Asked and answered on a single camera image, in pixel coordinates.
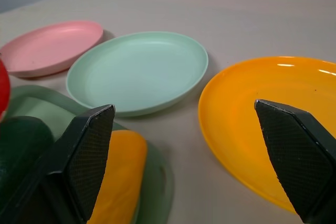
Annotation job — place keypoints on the light green plastic plate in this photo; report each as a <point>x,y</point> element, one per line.
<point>136,72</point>

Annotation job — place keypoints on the pink plastic plate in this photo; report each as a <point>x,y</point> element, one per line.
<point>50,48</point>

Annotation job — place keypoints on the red toy fruit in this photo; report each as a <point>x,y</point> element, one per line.
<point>3,90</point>

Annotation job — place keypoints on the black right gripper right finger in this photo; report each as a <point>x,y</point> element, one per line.
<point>294,150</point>

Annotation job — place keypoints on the dark green toy vegetable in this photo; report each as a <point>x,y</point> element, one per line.
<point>21,148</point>

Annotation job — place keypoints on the green translucent tray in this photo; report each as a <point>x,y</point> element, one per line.
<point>155,182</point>

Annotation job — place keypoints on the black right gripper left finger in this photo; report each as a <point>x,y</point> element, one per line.
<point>81,161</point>

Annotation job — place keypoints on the orange toy fruit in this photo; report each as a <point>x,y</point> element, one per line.
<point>123,176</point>

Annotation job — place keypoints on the orange plastic plate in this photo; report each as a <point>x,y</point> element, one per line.
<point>244,108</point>

